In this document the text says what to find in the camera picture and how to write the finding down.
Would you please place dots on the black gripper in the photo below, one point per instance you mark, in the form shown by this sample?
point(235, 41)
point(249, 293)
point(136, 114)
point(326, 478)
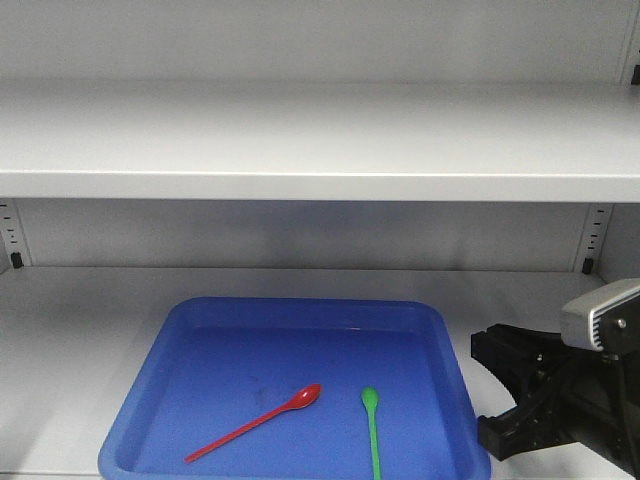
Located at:
point(596, 405)

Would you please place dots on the green plastic spoon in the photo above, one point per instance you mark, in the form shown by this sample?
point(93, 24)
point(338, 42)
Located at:
point(370, 400)

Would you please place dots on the red plastic spoon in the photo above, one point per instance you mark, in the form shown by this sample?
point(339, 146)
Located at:
point(300, 400)

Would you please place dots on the grey cabinet upper shelf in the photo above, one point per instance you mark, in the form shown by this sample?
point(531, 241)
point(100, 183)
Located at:
point(363, 142)

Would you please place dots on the grey cabinet shelf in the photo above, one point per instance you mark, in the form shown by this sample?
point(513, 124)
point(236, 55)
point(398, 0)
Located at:
point(73, 338)
point(363, 142)

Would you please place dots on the grey cabinet lower shelf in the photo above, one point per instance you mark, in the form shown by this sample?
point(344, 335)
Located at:
point(73, 338)

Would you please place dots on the blue plastic tray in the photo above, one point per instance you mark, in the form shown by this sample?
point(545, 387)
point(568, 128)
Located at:
point(219, 363)

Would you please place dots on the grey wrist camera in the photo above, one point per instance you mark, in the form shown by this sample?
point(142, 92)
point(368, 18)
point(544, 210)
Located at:
point(604, 320)

